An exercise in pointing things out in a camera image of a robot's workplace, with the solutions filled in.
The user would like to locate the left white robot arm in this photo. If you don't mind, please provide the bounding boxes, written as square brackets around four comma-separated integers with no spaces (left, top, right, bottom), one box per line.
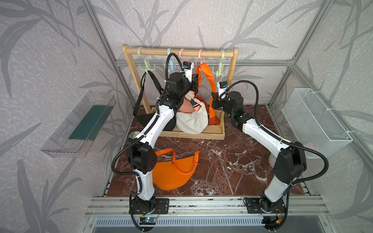
[111,61,199,214]

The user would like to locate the dark orange crossbody bag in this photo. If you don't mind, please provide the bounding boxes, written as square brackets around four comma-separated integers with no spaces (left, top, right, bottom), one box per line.
[196,63,220,126]

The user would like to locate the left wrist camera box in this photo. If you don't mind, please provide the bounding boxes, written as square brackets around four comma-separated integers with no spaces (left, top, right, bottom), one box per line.
[183,61,194,83]

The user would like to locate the potted artificial flower plant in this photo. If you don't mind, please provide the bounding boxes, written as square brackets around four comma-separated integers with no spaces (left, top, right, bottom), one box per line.
[269,154,276,168]

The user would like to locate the light blue hook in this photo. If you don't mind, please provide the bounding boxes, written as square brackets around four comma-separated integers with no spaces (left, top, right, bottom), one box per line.
[168,59,176,74]

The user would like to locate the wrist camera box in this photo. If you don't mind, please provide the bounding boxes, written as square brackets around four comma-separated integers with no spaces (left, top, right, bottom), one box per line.
[183,61,194,83]
[217,81,229,100]

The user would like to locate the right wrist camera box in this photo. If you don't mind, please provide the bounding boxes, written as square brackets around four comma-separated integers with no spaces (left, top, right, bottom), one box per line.
[217,81,229,100]

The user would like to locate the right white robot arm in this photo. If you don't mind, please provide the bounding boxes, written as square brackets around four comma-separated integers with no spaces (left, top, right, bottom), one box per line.
[211,81,329,213]

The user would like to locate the black crossbody bag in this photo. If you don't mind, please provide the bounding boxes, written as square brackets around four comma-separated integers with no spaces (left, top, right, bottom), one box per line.
[132,69,177,132]

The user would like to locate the clear acrylic wall shelf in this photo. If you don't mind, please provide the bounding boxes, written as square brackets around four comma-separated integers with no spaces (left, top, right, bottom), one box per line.
[41,91,116,158]

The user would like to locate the green hook right end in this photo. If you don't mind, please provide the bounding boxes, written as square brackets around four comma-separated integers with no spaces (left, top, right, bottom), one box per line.
[212,50,228,78]

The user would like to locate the pink hook left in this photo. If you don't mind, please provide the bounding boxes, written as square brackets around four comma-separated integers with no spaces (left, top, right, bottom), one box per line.
[178,48,190,63]

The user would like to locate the pink hook right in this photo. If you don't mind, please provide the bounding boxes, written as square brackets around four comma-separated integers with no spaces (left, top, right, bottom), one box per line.
[197,49,205,65]

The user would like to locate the wooden clothes rack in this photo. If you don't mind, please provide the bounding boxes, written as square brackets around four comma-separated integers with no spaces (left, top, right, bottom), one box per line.
[122,44,239,140]

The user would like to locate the bright orange crossbody bag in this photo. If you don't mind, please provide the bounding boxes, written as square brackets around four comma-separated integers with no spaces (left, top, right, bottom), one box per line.
[152,148,200,190]

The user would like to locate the pink hook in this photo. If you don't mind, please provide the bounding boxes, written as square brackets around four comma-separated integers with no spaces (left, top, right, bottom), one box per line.
[178,48,190,63]
[197,49,205,65]

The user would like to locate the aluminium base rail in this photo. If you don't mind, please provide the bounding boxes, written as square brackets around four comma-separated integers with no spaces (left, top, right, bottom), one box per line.
[79,196,338,233]

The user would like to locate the white wire mesh basket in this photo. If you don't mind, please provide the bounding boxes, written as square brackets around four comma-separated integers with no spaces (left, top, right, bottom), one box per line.
[282,88,353,157]

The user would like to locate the cream white crossbody bag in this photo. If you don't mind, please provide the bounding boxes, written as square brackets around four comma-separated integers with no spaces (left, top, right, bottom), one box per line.
[176,98,208,135]

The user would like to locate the pink crossbody bag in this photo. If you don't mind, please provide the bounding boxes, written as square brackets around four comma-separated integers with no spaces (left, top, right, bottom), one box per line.
[178,91,205,113]

